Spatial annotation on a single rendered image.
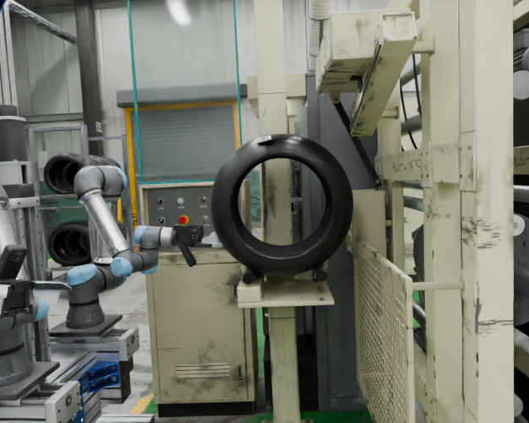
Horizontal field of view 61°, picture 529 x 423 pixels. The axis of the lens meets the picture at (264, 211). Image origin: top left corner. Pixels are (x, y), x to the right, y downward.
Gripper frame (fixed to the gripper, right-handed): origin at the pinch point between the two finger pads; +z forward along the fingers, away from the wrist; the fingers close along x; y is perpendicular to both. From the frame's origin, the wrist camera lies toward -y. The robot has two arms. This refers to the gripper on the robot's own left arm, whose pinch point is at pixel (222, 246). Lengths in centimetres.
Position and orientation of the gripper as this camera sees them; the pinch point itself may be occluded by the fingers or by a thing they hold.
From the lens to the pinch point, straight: 184.8
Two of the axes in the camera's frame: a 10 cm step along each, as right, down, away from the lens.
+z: 10.0, 0.8, -0.3
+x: 0.3, -0.8, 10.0
